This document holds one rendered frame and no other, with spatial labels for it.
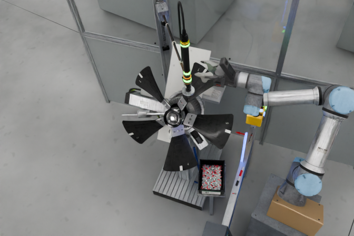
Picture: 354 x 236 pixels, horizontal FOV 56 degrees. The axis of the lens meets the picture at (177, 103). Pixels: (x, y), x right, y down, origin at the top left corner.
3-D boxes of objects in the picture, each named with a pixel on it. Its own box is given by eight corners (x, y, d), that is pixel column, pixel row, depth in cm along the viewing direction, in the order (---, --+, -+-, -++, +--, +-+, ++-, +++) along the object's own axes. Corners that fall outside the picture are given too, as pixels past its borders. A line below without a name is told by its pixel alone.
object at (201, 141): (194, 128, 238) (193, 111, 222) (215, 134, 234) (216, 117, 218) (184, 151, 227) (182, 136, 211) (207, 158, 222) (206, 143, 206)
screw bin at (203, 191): (199, 164, 229) (199, 158, 223) (224, 165, 227) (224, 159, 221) (197, 194, 215) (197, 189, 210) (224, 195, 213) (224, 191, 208)
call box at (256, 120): (251, 106, 236) (252, 97, 227) (265, 110, 233) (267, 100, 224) (245, 124, 227) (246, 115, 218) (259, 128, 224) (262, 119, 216)
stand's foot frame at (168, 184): (177, 138, 338) (177, 134, 331) (222, 151, 325) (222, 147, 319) (153, 194, 303) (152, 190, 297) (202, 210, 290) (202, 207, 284)
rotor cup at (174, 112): (166, 121, 218) (158, 126, 206) (170, 100, 214) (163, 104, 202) (187, 127, 214) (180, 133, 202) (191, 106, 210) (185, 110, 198)
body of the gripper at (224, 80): (212, 85, 168) (235, 91, 165) (212, 74, 161) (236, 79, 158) (216, 75, 172) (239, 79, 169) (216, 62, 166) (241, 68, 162)
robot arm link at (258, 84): (267, 96, 156) (271, 78, 154) (244, 90, 159) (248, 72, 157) (267, 94, 163) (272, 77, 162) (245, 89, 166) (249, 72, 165)
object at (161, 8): (156, 12, 222) (154, 2, 215) (166, 10, 223) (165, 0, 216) (159, 22, 216) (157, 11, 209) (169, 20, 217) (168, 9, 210)
